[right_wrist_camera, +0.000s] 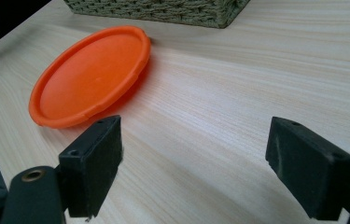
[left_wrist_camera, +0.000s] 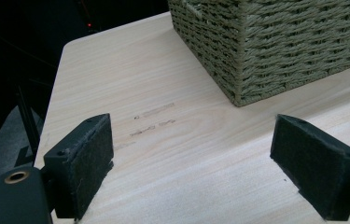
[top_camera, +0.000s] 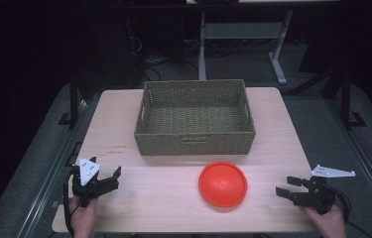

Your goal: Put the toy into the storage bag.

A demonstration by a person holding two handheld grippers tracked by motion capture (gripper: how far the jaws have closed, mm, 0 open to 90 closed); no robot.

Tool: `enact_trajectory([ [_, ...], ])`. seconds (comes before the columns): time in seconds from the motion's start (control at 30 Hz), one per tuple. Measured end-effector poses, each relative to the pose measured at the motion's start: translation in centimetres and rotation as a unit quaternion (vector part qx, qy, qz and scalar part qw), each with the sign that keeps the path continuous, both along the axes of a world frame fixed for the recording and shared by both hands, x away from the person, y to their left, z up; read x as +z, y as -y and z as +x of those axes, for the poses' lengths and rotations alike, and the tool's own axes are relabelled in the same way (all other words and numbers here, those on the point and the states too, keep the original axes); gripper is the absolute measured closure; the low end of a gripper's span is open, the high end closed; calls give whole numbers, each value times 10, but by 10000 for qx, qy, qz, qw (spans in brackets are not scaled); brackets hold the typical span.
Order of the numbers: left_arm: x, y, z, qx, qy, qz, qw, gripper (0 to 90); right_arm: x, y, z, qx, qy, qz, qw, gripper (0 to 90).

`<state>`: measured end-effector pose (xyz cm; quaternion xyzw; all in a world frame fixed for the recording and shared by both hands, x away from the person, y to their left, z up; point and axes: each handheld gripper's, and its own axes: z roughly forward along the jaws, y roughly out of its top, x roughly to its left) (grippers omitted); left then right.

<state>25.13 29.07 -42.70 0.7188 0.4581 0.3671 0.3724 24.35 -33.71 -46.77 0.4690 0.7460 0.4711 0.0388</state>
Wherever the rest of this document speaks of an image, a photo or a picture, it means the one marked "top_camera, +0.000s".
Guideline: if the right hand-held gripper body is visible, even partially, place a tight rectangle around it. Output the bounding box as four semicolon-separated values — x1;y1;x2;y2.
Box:
301;164;356;215

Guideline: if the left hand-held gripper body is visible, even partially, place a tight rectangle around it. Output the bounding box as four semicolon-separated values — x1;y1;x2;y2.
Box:
70;157;103;208

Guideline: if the person's left hand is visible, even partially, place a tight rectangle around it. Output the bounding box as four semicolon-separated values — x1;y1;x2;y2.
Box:
68;195;99;238

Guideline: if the person's right hand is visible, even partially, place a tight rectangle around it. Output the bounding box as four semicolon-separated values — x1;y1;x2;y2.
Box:
300;201;348;238

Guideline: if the black metal stand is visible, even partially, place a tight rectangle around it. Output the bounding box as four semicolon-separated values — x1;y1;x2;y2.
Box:
338;70;368;129
58;72;87;127

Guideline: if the orange round plate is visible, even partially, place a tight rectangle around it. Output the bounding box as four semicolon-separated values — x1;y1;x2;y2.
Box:
198;161;249;208

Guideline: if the green woven basket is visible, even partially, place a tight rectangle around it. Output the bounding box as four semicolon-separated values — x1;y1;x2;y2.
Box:
134;78;257;157

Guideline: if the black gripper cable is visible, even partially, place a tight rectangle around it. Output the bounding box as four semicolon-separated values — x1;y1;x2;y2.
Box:
62;168;79;238
333;189;372;238

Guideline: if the aluminium rail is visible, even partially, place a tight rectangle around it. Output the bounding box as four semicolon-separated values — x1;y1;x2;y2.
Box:
16;98;103;238
326;98;372;230

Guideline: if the bundle of floor cables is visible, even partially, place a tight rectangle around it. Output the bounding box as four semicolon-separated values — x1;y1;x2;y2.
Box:
126;35;201;82

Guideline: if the grey metal table frame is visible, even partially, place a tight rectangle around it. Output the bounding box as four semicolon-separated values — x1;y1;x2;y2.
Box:
197;10;294;86

